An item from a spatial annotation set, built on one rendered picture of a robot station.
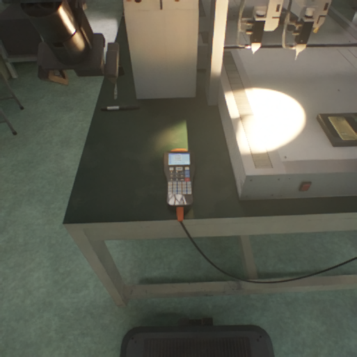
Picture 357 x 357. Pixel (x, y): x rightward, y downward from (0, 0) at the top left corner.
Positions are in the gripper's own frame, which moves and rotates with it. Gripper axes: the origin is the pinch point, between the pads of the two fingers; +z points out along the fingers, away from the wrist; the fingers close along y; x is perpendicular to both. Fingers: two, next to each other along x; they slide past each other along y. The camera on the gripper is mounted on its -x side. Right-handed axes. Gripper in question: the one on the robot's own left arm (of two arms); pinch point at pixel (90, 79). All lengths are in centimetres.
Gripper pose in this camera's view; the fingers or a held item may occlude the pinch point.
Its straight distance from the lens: 59.7
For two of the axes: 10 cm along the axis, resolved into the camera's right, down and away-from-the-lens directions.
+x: 0.1, 9.8, -1.8
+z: 0.1, 1.8, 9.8
